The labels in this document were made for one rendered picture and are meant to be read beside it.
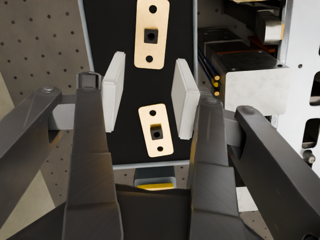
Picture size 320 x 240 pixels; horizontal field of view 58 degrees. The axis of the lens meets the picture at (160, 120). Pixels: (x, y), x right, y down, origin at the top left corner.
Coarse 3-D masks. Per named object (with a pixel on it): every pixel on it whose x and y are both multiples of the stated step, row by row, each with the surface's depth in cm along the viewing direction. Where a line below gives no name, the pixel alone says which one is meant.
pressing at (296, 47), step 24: (288, 0) 49; (312, 0) 50; (288, 24) 51; (312, 24) 51; (288, 48) 53; (312, 48) 53; (312, 72) 55; (288, 96) 58; (288, 120) 60; (312, 168) 66
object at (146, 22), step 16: (144, 0) 34; (160, 0) 34; (144, 16) 35; (160, 16) 35; (144, 32) 35; (160, 32) 35; (144, 48) 36; (160, 48) 36; (144, 64) 37; (160, 64) 37
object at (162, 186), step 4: (148, 184) 48; (152, 184) 47; (156, 184) 47; (160, 184) 47; (164, 184) 47; (168, 184) 47; (172, 184) 47; (144, 188) 47; (148, 188) 47; (152, 188) 47; (156, 188) 47; (160, 188) 47; (164, 188) 47; (168, 188) 47; (172, 188) 47
